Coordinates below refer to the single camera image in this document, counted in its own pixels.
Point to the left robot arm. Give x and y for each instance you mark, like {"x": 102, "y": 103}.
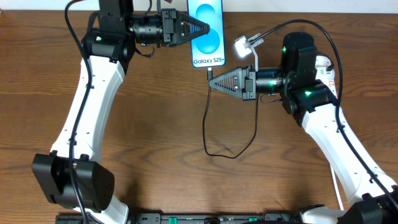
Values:
{"x": 71, "y": 174}

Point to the Samsung Galaxy smartphone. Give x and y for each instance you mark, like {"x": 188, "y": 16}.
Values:
{"x": 208, "y": 50}

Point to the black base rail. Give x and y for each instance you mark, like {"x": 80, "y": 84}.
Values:
{"x": 156, "y": 218}

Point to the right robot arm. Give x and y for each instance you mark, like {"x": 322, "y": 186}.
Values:
{"x": 305, "y": 82}

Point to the white power strip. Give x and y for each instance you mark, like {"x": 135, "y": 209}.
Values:
{"x": 325, "y": 72}

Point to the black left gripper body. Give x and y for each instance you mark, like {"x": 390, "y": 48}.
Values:
{"x": 169, "y": 28}

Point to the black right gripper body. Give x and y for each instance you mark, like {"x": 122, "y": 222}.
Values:
{"x": 249, "y": 83}

